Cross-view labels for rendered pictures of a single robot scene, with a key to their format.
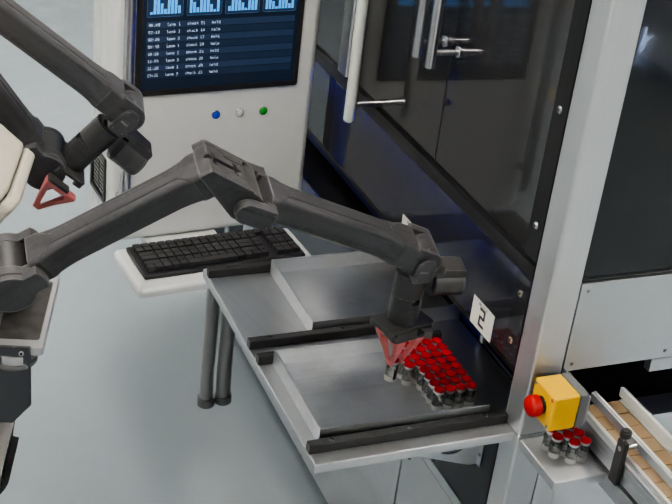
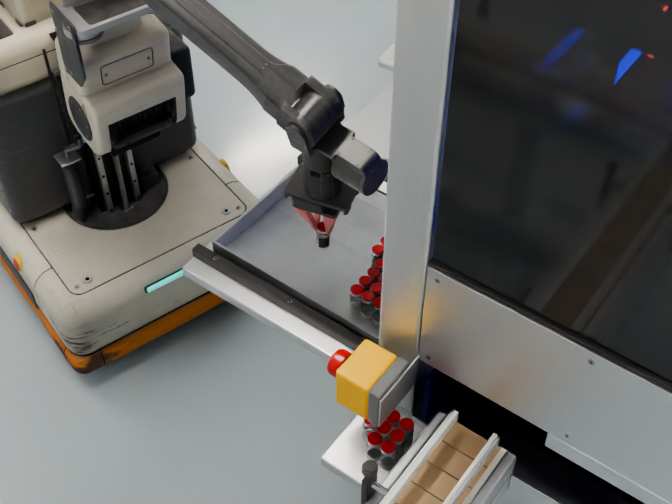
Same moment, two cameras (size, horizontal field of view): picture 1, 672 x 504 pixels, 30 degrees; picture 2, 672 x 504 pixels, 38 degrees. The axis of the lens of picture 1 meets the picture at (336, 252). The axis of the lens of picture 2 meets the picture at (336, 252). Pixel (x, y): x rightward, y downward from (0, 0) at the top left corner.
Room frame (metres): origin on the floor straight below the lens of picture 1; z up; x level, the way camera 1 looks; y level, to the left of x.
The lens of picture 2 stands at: (1.45, -1.07, 2.08)
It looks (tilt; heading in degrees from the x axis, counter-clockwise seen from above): 47 degrees down; 61
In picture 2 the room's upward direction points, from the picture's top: straight up
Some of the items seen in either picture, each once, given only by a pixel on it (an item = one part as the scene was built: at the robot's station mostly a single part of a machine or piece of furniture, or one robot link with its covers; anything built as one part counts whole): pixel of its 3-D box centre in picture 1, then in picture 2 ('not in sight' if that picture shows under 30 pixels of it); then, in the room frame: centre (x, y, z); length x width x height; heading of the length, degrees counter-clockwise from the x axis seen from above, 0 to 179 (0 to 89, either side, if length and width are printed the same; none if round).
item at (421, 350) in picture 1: (431, 374); (396, 274); (2.04, -0.21, 0.90); 0.18 x 0.02 x 0.05; 24
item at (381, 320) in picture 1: (403, 310); (322, 177); (1.94, -0.13, 1.10); 0.10 x 0.07 x 0.07; 130
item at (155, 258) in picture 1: (216, 250); not in sight; (2.58, 0.28, 0.82); 0.40 x 0.14 x 0.02; 119
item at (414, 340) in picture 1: (396, 343); (321, 209); (1.94, -0.13, 1.02); 0.07 x 0.07 x 0.09; 40
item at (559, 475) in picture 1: (568, 458); (386, 453); (1.86, -0.47, 0.87); 0.14 x 0.13 x 0.02; 115
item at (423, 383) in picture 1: (420, 375); (385, 268); (2.03, -0.19, 0.90); 0.18 x 0.02 x 0.05; 24
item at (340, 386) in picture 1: (378, 384); (341, 247); (1.99, -0.11, 0.90); 0.34 x 0.26 x 0.04; 114
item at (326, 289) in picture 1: (364, 288); not in sight; (2.35, -0.07, 0.90); 0.34 x 0.26 x 0.04; 115
